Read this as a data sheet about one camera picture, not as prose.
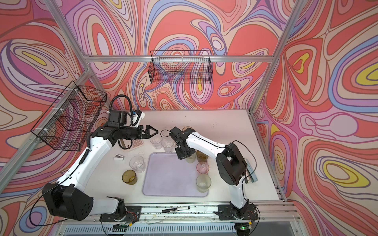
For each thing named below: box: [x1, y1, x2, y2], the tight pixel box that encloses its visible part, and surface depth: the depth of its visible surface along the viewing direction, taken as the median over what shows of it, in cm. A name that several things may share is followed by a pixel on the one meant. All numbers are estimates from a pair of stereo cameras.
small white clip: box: [113, 153, 125, 161], surface depth 93 cm
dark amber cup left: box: [122, 169, 138, 185], surface depth 82 cm
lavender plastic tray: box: [142, 152, 209, 197], surface depth 86 cm
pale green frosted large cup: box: [195, 174, 212, 193], surface depth 83 cm
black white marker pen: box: [161, 206, 190, 214], surface depth 76 cm
